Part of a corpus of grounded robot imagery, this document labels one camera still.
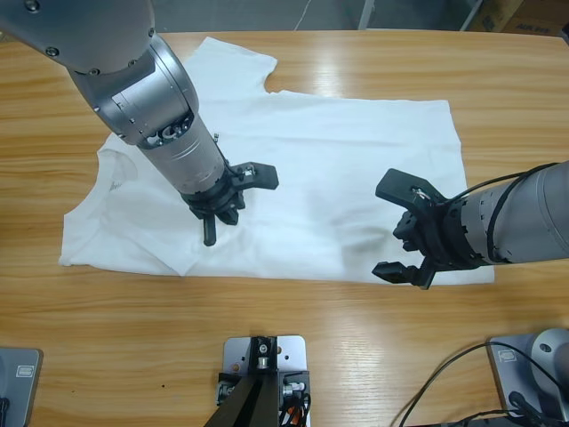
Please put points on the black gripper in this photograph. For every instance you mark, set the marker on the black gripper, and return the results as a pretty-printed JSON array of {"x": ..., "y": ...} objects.
[
  {"x": 218, "y": 195},
  {"x": 444, "y": 240}
]

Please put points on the white t-shirt with black logo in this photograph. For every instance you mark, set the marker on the white t-shirt with black logo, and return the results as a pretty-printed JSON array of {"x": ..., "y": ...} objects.
[{"x": 333, "y": 147}]

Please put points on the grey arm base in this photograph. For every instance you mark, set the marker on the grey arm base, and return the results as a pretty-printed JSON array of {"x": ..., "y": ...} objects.
[
  {"x": 547, "y": 356},
  {"x": 22, "y": 396}
]

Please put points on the tan cardboard box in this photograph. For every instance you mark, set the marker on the tan cardboard box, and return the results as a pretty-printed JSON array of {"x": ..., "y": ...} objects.
[{"x": 498, "y": 18}]

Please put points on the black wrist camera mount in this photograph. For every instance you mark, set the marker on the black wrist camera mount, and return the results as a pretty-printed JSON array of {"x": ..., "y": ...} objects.
[
  {"x": 260, "y": 175},
  {"x": 400, "y": 187}
]

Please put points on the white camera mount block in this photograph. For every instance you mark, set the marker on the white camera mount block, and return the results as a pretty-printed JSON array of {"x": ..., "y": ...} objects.
[{"x": 293, "y": 351}]

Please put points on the dark camera post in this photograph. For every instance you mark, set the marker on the dark camera post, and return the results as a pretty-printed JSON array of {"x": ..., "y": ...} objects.
[{"x": 249, "y": 405}]

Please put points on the white metal frame leg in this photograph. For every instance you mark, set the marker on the white metal frame leg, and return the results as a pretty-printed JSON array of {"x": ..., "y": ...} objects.
[
  {"x": 472, "y": 13},
  {"x": 366, "y": 13}
]

